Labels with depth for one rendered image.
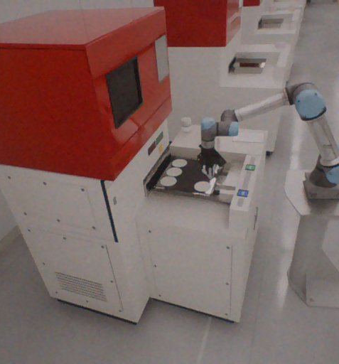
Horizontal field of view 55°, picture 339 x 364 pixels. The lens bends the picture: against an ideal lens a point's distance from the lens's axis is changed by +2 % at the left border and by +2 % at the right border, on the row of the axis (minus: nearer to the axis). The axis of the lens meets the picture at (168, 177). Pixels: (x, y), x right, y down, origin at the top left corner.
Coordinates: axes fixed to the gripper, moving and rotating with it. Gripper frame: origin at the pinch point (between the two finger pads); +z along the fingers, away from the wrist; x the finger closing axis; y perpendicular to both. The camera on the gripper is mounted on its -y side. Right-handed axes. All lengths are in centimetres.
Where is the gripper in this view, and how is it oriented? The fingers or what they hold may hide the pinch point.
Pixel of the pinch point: (211, 177)
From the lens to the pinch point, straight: 187.2
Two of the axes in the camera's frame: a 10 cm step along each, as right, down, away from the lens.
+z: 0.9, 8.2, 5.7
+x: -7.0, 4.5, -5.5
